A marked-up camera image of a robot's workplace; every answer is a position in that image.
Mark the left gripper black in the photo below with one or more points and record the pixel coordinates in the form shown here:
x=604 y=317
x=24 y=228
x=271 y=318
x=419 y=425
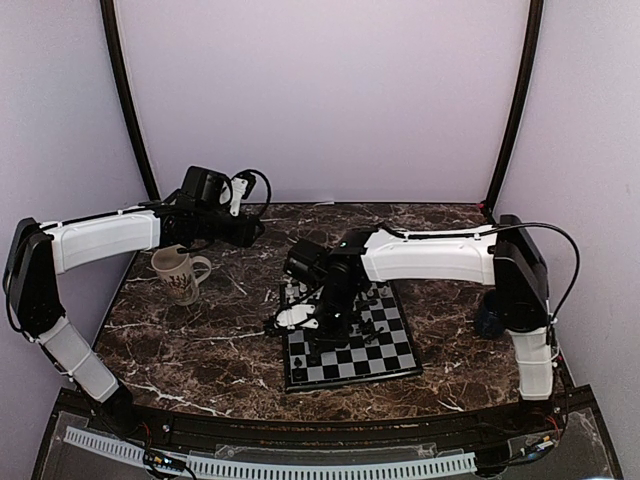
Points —
x=243 y=236

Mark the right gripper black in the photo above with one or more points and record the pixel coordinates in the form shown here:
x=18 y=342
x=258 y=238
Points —
x=335 y=338

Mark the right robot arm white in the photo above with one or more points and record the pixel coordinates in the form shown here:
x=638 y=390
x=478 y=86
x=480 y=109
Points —
x=503 y=257

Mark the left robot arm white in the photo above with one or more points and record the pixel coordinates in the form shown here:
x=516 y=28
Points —
x=47 y=258

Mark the black chess pieces pile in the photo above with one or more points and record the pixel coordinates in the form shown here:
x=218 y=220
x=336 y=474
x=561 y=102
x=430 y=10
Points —
x=361 y=326

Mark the white rook left corner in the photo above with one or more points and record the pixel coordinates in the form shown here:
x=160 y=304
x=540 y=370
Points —
x=290 y=292

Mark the beige printed mug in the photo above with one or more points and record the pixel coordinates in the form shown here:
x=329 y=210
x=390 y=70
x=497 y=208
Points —
x=181 y=273

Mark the black white chessboard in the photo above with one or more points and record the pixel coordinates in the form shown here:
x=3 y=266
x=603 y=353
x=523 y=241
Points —
x=392 y=355

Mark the dark blue mug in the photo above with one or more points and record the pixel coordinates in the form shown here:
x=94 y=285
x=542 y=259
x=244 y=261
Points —
x=487 y=322

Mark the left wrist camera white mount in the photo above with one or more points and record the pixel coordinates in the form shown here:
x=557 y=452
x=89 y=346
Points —
x=241 y=187

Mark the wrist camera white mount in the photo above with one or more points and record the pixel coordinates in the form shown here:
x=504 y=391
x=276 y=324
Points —
x=241 y=187
x=294 y=317

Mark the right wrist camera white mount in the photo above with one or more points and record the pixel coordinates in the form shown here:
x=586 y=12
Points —
x=294 y=317

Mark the left black frame post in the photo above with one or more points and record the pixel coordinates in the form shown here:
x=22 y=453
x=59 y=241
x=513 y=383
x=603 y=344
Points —
x=119 y=71

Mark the black frame post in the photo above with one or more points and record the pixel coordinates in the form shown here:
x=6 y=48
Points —
x=525 y=70
x=119 y=71

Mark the white slotted cable duct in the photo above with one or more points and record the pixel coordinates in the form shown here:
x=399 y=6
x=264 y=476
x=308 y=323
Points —
x=254 y=463

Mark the right black frame post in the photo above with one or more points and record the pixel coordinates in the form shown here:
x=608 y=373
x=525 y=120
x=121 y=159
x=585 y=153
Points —
x=525 y=70

